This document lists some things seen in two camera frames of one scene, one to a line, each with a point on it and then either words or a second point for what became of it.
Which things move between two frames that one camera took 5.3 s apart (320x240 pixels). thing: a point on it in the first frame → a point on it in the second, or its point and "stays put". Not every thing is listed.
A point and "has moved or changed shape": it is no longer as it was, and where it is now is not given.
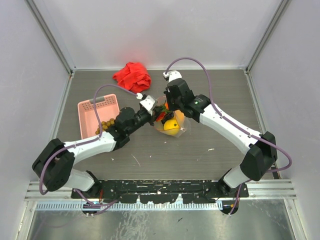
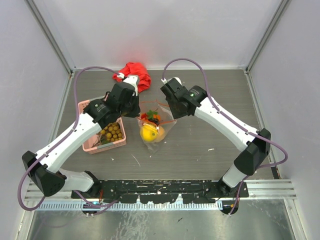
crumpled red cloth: (133, 76) stays put
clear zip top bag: (173, 122) has moved or changed shape
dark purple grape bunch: (167, 116) has moved or changed shape
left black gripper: (152, 118) → (134, 112)
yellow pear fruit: (171, 127) → (148, 133)
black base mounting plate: (160, 191) stays put
